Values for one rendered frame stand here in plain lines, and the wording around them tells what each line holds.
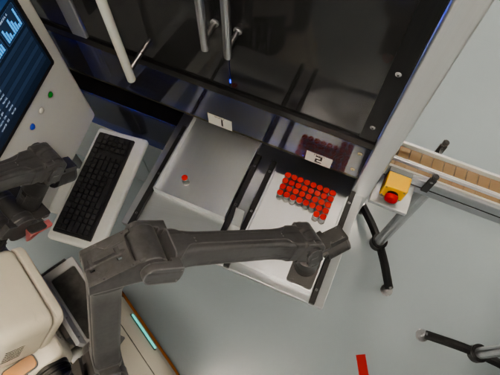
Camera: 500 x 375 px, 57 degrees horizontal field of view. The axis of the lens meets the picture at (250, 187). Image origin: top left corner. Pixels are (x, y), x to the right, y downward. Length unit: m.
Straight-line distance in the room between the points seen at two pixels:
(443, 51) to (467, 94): 2.12
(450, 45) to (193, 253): 0.61
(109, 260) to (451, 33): 0.72
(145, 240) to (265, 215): 0.79
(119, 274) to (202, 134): 0.97
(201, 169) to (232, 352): 1.04
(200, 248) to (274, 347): 1.54
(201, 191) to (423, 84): 0.81
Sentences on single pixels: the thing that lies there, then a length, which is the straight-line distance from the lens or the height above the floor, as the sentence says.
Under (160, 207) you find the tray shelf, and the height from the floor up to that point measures 0.88.
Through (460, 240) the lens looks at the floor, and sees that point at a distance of 2.65.
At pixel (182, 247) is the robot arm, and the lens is 0.79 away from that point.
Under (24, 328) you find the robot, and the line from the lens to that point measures 1.04.
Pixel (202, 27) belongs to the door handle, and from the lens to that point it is 1.08.
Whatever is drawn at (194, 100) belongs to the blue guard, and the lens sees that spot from 1.47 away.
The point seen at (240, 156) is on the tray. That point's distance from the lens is 1.59.
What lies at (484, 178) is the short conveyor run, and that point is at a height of 0.93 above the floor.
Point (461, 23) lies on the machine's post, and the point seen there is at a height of 1.68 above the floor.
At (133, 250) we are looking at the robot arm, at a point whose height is 1.58.
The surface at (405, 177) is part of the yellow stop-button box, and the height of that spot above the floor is 1.03.
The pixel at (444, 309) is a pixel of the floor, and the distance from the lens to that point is 2.52.
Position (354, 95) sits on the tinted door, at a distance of 1.16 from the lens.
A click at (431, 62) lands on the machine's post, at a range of 1.01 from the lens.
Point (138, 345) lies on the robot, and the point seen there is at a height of 0.28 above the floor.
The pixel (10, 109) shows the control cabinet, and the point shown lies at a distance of 1.42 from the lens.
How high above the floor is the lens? 2.30
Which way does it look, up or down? 67 degrees down
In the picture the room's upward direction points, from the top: 1 degrees clockwise
